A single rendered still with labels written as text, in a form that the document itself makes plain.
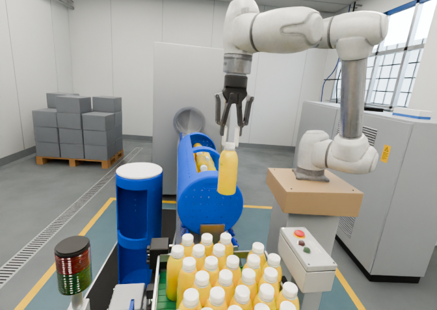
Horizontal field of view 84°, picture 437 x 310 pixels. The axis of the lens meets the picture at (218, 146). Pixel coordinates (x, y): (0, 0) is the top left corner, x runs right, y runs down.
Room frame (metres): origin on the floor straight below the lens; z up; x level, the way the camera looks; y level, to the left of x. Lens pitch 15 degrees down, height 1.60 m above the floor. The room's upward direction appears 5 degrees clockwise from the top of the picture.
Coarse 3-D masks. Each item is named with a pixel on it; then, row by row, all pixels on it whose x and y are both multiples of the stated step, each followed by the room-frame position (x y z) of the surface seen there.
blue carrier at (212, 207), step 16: (192, 144) 1.77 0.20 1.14; (208, 144) 1.79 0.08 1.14; (192, 160) 1.16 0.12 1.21; (192, 176) 0.96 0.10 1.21; (208, 176) 0.92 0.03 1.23; (192, 192) 0.91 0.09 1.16; (208, 192) 0.92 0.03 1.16; (240, 192) 0.95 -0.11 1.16; (192, 208) 0.91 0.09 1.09; (208, 208) 0.92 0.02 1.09; (224, 208) 0.93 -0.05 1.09; (240, 208) 0.95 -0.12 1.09; (192, 224) 0.91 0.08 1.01
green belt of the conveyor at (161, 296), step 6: (162, 270) 0.76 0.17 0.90; (162, 276) 0.73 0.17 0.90; (162, 282) 0.71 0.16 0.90; (162, 288) 0.68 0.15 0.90; (162, 294) 0.66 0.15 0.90; (162, 300) 0.63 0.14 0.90; (168, 300) 0.64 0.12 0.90; (162, 306) 0.61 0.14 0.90; (168, 306) 0.61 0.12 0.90; (174, 306) 0.62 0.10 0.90
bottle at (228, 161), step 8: (224, 152) 0.79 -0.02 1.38; (232, 152) 0.79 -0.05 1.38; (224, 160) 0.77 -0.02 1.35; (232, 160) 0.77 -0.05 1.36; (224, 168) 0.77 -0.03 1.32; (232, 168) 0.77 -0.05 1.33; (224, 176) 0.77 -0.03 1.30; (232, 176) 0.77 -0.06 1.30; (224, 184) 0.76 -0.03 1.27; (232, 184) 0.77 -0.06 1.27; (224, 192) 0.76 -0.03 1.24; (232, 192) 0.77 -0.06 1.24
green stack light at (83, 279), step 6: (90, 264) 0.43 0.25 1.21; (84, 270) 0.41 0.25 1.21; (90, 270) 0.43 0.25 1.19; (60, 276) 0.39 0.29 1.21; (66, 276) 0.39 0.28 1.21; (72, 276) 0.39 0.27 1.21; (78, 276) 0.40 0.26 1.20; (84, 276) 0.41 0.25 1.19; (90, 276) 0.43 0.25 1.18; (60, 282) 0.39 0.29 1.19; (66, 282) 0.39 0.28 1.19; (72, 282) 0.39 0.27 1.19; (78, 282) 0.40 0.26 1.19; (84, 282) 0.41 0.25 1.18; (90, 282) 0.42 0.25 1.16; (60, 288) 0.39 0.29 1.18; (66, 288) 0.39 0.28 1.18; (72, 288) 0.39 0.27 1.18; (78, 288) 0.40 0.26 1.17; (84, 288) 0.41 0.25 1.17; (66, 294) 0.39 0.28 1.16; (72, 294) 0.39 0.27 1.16
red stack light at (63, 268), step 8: (88, 248) 0.43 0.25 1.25; (56, 256) 0.40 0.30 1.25; (80, 256) 0.40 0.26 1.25; (88, 256) 0.42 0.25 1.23; (56, 264) 0.40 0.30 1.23; (64, 264) 0.39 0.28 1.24; (72, 264) 0.39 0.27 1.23; (80, 264) 0.40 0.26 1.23; (88, 264) 0.42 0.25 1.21; (64, 272) 0.39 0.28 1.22; (72, 272) 0.39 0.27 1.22
